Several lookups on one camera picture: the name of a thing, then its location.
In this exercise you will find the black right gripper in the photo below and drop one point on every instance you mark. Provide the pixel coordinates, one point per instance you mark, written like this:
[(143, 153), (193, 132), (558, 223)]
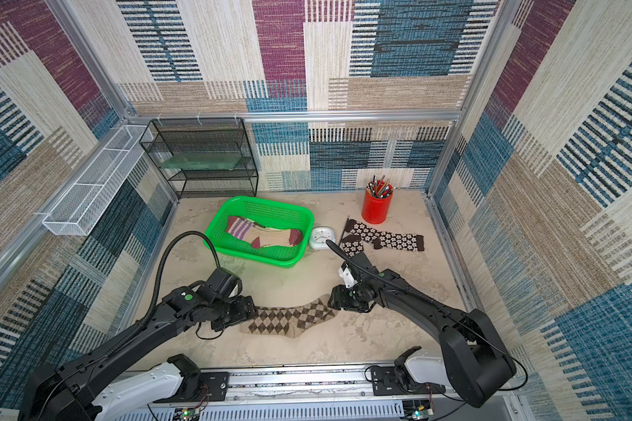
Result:
[(340, 297)]

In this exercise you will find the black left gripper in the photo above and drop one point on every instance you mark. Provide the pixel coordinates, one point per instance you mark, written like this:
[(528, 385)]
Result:
[(246, 311)]

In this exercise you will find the brown argyle sock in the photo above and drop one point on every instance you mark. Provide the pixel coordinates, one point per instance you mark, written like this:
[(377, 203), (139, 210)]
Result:
[(290, 322)]

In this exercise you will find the beige purple striped sock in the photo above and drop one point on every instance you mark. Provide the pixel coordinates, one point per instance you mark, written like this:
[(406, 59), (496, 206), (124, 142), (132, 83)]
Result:
[(259, 236)]

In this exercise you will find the brown floral sock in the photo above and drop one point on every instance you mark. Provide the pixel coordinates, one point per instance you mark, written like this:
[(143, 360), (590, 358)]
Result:
[(352, 245), (383, 239)]

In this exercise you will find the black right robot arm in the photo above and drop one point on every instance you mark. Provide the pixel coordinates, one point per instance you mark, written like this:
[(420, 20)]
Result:
[(475, 362)]

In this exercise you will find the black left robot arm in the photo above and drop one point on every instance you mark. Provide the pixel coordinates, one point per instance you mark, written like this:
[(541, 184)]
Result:
[(89, 388)]

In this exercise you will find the small white alarm clock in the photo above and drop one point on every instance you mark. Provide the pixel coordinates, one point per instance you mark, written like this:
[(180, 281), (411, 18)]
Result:
[(319, 237)]

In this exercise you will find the black pencil on table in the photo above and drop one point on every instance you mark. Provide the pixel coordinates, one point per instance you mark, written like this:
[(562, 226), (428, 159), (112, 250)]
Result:
[(343, 229)]

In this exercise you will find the red pencil cup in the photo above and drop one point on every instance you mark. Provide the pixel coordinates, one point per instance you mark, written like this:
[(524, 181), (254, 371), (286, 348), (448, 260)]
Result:
[(377, 200)]

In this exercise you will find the green mat on shelf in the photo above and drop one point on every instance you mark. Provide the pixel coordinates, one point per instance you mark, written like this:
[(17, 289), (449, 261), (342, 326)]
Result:
[(202, 161)]

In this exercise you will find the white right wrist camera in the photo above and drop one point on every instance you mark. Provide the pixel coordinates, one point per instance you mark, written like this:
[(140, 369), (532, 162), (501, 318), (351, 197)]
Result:
[(346, 275)]

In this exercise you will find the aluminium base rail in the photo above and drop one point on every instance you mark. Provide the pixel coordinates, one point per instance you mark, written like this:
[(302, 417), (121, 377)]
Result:
[(365, 391)]

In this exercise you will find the black wire mesh shelf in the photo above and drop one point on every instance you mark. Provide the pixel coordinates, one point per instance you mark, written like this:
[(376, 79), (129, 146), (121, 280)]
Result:
[(164, 138)]

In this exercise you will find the white wire mesh tray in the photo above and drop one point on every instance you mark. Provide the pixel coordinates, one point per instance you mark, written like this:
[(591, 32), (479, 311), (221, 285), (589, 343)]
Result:
[(83, 204)]

